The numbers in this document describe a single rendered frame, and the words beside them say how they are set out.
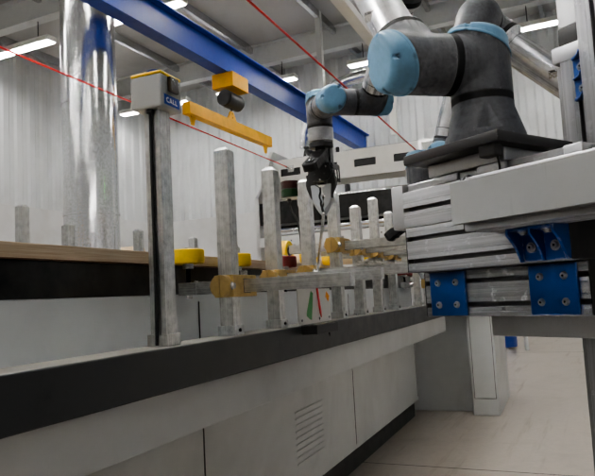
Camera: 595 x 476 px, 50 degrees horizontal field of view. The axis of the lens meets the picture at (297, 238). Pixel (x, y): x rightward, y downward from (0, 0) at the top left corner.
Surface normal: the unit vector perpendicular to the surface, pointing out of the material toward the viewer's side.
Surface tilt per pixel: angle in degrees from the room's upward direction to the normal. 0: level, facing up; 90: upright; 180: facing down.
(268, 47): 90
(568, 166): 90
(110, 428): 90
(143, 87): 90
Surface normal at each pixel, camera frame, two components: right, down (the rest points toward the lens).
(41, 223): 0.90, -0.09
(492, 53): 0.22, -0.11
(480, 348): -0.39, -0.07
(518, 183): -0.82, -0.01
